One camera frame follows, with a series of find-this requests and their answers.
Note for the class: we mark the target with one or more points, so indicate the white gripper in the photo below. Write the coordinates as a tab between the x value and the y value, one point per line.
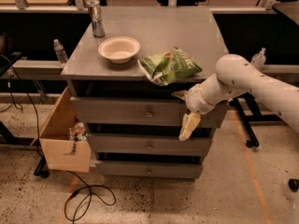
198	100

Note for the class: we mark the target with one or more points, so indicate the grey top drawer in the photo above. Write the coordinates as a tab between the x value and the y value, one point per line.
126	111

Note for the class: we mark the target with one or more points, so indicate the grey drawer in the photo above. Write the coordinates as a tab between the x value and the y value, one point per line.
126	111
148	144
149	169

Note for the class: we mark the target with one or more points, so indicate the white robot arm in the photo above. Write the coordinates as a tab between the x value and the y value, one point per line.
234	76

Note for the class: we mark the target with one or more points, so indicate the grey drawer cabinet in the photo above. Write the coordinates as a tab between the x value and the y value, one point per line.
157	29

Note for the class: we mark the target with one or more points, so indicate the grey middle drawer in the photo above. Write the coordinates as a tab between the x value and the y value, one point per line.
148	144

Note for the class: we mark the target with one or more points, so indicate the grey bottom drawer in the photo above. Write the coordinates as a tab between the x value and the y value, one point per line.
149	169

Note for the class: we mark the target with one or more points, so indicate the green chip bag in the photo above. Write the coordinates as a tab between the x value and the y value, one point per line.
168	67

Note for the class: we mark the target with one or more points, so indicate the black table leg with caster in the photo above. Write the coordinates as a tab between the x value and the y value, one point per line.
252	141

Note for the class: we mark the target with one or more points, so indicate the hand sanitizer pump bottle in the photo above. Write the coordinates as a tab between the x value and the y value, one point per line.
258	60

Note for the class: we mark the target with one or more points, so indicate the white paper bowl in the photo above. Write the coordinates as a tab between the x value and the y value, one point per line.
119	49

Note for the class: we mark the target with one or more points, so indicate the crumpled wrapper in box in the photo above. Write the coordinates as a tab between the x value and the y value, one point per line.
78	132

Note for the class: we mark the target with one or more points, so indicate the black caster at right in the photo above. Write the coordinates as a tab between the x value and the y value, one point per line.
293	184

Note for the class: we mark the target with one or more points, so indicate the cardboard box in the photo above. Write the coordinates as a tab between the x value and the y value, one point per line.
60	150

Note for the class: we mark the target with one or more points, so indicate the clear plastic water bottle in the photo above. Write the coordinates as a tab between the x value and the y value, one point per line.
60	52

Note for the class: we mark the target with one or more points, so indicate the silver drink can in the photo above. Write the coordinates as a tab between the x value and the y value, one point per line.
96	16

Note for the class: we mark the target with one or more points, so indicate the black stand leg left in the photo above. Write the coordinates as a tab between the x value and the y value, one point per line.
40	169

